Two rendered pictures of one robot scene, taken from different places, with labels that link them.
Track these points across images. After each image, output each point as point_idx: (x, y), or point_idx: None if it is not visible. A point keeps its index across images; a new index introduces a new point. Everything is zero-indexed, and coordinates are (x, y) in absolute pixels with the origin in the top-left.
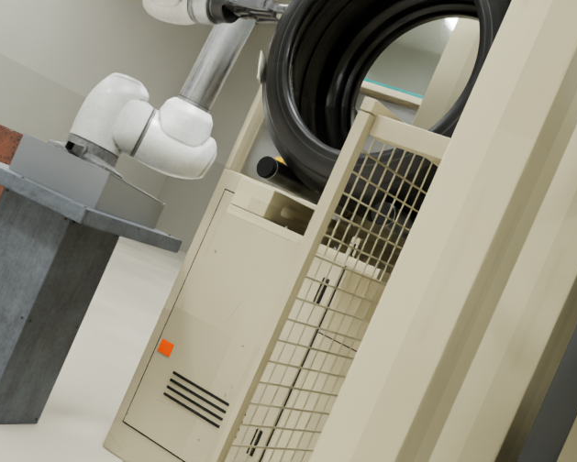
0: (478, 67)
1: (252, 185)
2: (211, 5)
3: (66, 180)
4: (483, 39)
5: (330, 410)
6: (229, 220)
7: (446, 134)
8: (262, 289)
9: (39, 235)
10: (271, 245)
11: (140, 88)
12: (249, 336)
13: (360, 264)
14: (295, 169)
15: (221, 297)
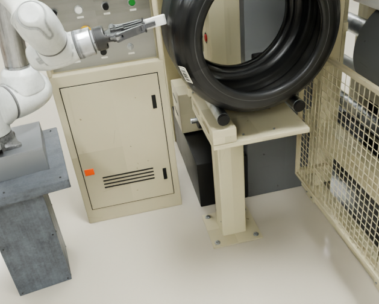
0: (325, 19)
1: (222, 132)
2: (97, 46)
3: (17, 169)
4: (323, 2)
5: (239, 158)
6: (76, 101)
7: (320, 58)
8: (122, 119)
9: (26, 200)
10: (111, 98)
11: None
12: (131, 141)
13: (299, 131)
14: (237, 110)
15: (102, 136)
